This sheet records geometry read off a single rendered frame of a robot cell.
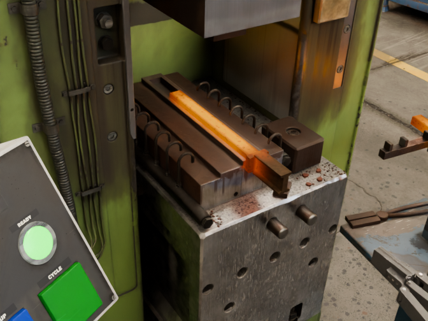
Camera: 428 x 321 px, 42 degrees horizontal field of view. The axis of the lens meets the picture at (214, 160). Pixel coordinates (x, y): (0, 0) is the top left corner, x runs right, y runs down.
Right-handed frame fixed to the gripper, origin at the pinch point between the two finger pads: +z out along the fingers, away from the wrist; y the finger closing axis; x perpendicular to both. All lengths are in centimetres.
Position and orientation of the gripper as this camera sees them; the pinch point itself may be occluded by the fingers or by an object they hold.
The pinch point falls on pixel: (392, 267)
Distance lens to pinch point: 92.4
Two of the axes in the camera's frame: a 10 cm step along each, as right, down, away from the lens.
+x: 0.3, -8.2, -5.7
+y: 8.3, -2.9, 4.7
